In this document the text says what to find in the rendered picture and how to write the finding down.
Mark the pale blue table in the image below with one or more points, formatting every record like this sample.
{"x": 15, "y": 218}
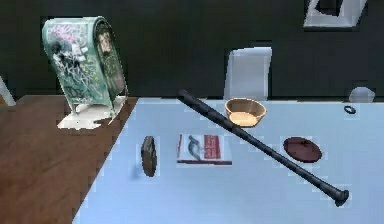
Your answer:
{"x": 233, "y": 186}

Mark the white framed window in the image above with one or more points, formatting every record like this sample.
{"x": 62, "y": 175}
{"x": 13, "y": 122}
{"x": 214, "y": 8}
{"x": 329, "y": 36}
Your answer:
{"x": 333, "y": 15}

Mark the green graffiti bin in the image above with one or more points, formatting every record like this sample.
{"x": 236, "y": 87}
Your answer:
{"x": 83, "y": 63}

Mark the dark red round lid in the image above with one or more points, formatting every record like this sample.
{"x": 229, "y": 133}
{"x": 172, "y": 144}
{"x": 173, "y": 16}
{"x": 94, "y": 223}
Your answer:
{"x": 302, "y": 149}

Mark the red and white book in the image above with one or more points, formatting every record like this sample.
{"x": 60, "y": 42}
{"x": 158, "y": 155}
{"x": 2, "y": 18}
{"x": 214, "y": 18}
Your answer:
{"x": 204, "y": 149}

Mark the white slanted bar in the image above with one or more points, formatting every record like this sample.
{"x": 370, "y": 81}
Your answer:
{"x": 5, "y": 91}

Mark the black baseball bat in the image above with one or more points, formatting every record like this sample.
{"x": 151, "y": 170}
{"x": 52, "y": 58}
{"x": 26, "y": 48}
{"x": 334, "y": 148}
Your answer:
{"x": 253, "y": 140}

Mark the tan wooden bowl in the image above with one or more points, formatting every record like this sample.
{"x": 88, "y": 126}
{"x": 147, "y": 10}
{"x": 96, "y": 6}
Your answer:
{"x": 245, "y": 111}

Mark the dark brown upright disc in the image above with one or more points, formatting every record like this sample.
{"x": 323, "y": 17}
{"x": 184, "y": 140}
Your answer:
{"x": 149, "y": 156}

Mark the pale grey round chair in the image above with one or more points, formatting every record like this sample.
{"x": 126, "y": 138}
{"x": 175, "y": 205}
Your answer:
{"x": 361, "y": 95}

